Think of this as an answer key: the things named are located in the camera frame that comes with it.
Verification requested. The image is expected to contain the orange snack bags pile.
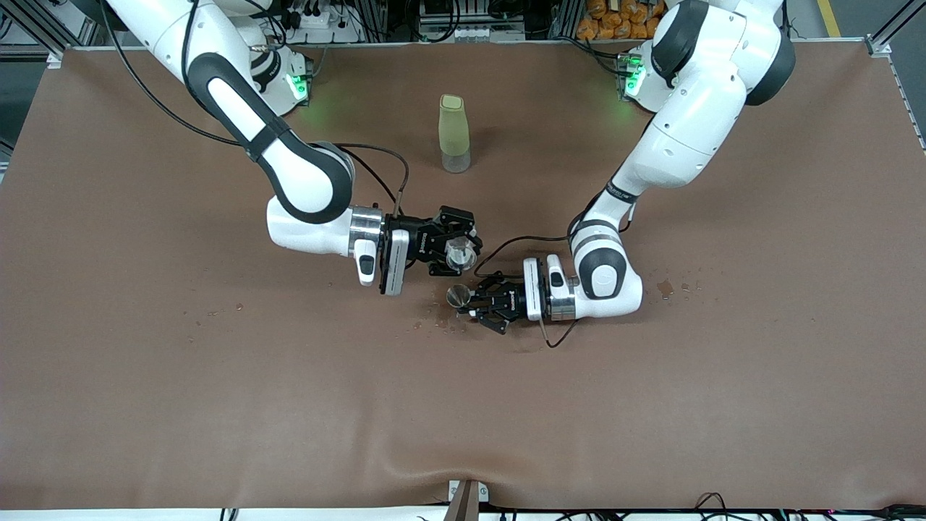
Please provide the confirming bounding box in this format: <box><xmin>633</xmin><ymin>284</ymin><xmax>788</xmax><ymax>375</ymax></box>
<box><xmin>576</xmin><ymin>0</ymin><xmax>668</xmax><ymax>41</ymax></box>

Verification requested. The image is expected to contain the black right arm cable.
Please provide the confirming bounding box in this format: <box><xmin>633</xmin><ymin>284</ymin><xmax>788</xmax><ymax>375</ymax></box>
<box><xmin>101</xmin><ymin>0</ymin><xmax>410</xmax><ymax>212</ymax></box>

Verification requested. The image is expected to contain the spilled liquid puddle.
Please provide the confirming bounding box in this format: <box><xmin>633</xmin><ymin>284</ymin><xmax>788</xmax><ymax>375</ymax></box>
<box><xmin>433</xmin><ymin>304</ymin><xmax>472</xmax><ymax>335</ymax></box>

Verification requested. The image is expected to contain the pale green bottle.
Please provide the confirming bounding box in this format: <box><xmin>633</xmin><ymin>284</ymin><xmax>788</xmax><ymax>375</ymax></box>
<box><xmin>438</xmin><ymin>93</ymin><xmax>472</xmax><ymax>174</ymax></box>

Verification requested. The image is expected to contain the white power strip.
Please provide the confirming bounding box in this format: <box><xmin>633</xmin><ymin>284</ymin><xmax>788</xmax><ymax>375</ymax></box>
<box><xmin>281</xmin><ymin>4</ymin><xmax>345</xmax><ymax>31</ymax></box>

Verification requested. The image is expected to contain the metal table clamp bracket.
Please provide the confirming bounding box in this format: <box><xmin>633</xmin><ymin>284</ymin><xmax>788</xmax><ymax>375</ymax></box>
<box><xmin>447</xmin><ymin>479</ymin><xmax>490</xmax><ymax>521</ymax></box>

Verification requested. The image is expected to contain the aluminium frame strut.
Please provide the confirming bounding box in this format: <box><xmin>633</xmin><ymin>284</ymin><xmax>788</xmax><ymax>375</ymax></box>
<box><xmin>0</xmin><ymin>0</ymin><xmax>98</xmax><ymax>57</ymax></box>
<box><xmin>865</xmin><ymin>0</ymin><xmax>926</xmax><ymax>59</ymax></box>

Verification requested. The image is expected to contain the brown table mat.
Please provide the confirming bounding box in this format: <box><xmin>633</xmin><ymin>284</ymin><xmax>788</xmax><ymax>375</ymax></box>
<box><xmin>0</xmin><ymin>40</ymin><xmax>926</xmax><ymax>512</ymax></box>

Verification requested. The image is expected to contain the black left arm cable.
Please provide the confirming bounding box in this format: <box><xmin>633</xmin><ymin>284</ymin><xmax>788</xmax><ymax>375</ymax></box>
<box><xmin>473</xmin><ymin>233</ymin><xmax>581</xmax><ymax>350</ymax></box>

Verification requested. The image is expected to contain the clear glass measuring cup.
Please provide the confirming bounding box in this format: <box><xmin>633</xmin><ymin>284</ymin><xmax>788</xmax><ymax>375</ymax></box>
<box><xmin>443</xmin><ymin>238</ymin><xmax>480</xmax><ymax>274</ymax></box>

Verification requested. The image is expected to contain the black floor cable loop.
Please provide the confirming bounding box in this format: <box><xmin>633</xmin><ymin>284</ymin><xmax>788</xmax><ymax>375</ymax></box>
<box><xmin>691</xmin><ymin>492</ymin><xmax>731</xmax><ymax>521</ymax></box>

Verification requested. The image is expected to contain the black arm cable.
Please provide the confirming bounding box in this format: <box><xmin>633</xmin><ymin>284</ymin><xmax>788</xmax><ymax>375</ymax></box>
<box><xmin>101</xmin><ymin>0</ymin><xmax>410</xmax><ymax>212</ymax></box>
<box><xmin>473</xmin><ymin>233</ymin><xmax>581</xmax><ymax>350</ymax></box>

